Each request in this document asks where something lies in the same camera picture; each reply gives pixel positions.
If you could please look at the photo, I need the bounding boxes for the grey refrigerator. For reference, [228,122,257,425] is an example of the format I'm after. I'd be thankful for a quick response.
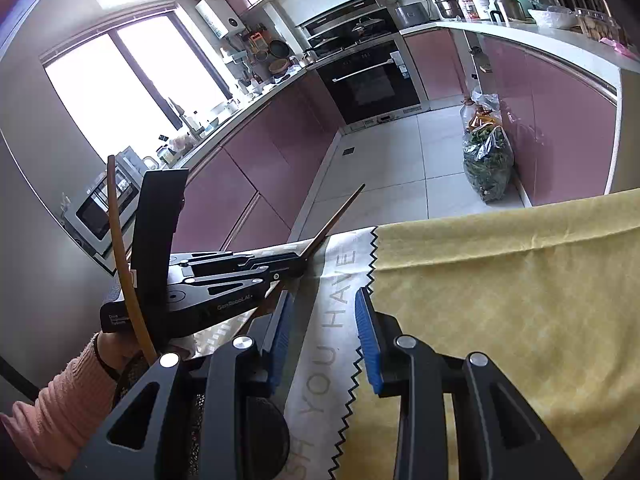
[0,127,116,361]

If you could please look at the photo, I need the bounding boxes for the patterned tablecloth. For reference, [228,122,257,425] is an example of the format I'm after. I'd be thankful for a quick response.
[192,189,640,480]

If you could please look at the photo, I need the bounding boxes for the black mesh utensil holder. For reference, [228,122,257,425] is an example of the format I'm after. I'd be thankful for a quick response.
[114,347,292,480]

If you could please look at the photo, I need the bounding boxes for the steel stock pot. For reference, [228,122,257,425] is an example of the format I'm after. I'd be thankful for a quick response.
[431,0,464,20]

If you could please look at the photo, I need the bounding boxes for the bag of leafy greens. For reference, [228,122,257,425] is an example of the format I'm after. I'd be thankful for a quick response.
[461,126,516,204]

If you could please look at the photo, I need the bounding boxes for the black range hood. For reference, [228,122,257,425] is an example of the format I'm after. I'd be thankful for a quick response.
[297,0,396,36]

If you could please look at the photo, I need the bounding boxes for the person's left forearm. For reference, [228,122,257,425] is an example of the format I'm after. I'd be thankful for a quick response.
[0,332,119,477]

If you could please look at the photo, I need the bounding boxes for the steel flask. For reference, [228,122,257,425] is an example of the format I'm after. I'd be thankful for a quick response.
[494,0,526,22]

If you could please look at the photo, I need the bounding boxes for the pink peninsula base cabinets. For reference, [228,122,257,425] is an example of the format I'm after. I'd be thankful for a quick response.
[402,20,640,208]

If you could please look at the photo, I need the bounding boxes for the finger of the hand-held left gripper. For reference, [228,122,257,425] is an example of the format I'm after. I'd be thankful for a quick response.
[170,245,307,271]
[181,260,306,292]

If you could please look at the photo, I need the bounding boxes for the brown patterned chopstick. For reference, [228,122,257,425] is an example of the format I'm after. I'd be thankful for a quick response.
[106,155,158,365]
[250,183,367,321]

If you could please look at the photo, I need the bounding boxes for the pan with lid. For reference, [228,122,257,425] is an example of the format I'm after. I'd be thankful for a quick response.
[312,35,351,53]

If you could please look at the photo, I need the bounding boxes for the black built-in oven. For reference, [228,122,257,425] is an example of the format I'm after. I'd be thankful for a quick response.
[314,42,428,126]

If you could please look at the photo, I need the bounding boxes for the steel faucet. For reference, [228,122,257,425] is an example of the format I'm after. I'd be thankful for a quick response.
[167,97,192,135]

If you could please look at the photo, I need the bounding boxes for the pink base cabinets with sink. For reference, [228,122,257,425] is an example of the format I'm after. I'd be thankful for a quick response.
[165,67,346,261]

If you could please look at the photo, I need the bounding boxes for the clear plastic bag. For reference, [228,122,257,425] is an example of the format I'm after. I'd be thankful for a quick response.
[470,91,502,131]

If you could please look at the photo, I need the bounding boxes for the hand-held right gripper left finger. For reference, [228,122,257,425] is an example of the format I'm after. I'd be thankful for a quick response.
[65,290,297,480]

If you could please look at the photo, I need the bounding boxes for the white water heater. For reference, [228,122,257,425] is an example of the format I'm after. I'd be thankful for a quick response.
[194,0,247,40]

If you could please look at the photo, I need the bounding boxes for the kitchen window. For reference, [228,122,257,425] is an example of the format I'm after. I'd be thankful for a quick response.
[40,10,233,161]

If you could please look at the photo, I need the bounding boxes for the person's left hand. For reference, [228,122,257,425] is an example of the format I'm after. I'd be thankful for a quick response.
[94,331,139,379]

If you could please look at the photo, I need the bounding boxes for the pot with glass lid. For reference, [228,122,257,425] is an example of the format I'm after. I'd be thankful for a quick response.
[350,15,387,36]

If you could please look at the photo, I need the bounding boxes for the clear plastic food box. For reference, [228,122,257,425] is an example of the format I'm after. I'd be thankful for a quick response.
[574,7,623,42]

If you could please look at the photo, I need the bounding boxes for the silver microwave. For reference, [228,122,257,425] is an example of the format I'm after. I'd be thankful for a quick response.
[61,157,143,263]

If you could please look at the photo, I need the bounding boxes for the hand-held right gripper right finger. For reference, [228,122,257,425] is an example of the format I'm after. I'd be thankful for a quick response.
[354,286,585,480]

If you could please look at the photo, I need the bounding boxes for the pink plastic wrapper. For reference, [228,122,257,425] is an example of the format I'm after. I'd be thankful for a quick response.
[602,37,639,59]

